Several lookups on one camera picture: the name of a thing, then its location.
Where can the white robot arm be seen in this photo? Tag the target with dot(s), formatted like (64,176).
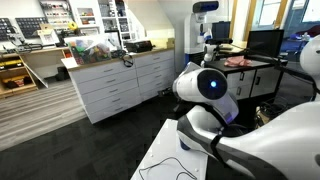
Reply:
(286,148)

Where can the blue plastic cup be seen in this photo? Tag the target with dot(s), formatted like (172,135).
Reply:
(184,146)

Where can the black box device on counter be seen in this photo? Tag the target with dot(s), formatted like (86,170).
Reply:
(139,46)

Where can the white drawer cabinet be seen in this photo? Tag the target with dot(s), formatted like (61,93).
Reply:
(107,88)

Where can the white and blue tall robot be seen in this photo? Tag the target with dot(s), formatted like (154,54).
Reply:
(194,32)

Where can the pink cloth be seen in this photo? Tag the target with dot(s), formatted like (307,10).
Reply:
(237,61)

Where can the clear bin of colourful items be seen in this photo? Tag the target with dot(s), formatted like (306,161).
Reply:
(89,49)

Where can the black cabinet with white drawers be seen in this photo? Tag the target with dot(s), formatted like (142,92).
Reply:
(258,82)

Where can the black computer monitor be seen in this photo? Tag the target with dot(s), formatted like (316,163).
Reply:
(265,42)

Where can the wooden workbench shelf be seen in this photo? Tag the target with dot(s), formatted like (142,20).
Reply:
(22,72)

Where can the white wall shelving unit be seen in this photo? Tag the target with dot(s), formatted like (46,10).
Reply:
(91,16)

